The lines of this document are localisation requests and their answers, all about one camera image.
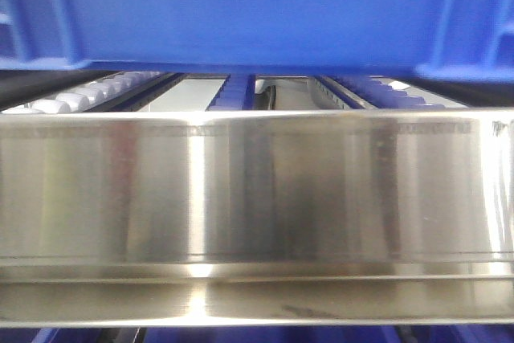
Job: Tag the large blue plastic bin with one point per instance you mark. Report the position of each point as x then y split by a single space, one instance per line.
467 40

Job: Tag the blue roller track centre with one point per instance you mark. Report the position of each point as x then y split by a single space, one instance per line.
236 93

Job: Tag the blue roller track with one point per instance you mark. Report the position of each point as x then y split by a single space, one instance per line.
370 92
236 93

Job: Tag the blue roller track right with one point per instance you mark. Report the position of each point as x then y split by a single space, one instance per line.
370 92

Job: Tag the white roller track left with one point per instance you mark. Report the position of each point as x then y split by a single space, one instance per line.
85 96

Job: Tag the lower middle blue bin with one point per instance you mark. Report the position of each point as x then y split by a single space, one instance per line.
277 334

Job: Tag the lower right blue bin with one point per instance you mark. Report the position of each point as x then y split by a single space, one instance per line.
464 333

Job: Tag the lower left blue bin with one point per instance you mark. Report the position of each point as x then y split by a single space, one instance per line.
21 335

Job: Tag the stainless steel shelf front rail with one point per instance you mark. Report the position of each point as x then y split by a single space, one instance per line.
257 218

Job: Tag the lower metal divider rail left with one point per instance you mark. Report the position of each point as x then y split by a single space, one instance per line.
121 335

